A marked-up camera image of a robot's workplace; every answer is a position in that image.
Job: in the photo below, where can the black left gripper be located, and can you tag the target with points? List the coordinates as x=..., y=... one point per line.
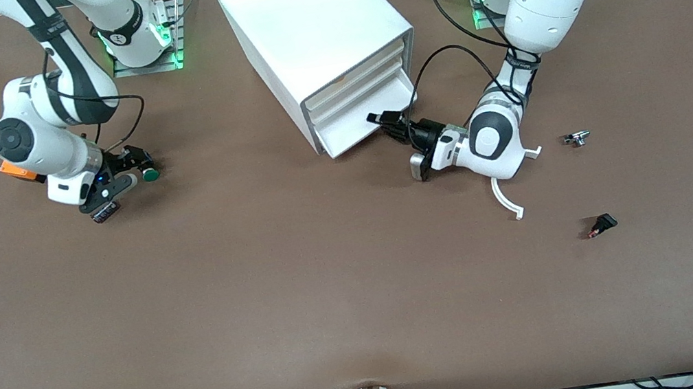
x=424, y=133

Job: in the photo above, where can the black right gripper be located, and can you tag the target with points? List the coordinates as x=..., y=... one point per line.
x=120, y=163

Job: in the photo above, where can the green push button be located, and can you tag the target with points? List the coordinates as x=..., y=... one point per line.
x=151, y=175

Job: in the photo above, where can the white plastic drawer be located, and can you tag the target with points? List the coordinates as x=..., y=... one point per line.
x=355, y=120
x=348, y=97
x=355, y=75

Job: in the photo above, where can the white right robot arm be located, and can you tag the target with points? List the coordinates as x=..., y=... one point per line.
x=31, y=136

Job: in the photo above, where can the white drawer cabinet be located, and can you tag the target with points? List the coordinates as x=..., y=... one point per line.
x=305, y=20

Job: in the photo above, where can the black cylindrical capacitor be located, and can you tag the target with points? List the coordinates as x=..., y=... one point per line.
x=108, y=213

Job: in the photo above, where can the white curved plastic arc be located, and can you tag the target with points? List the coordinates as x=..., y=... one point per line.
x=502, y=201

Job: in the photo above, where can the small metal fitting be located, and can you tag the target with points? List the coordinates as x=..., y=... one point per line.
x=577, y=138

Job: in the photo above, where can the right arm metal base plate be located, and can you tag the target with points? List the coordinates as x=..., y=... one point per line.
x=159, y=67

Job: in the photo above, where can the black red-tipped switch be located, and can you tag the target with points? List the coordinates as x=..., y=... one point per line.
x=603, y=223

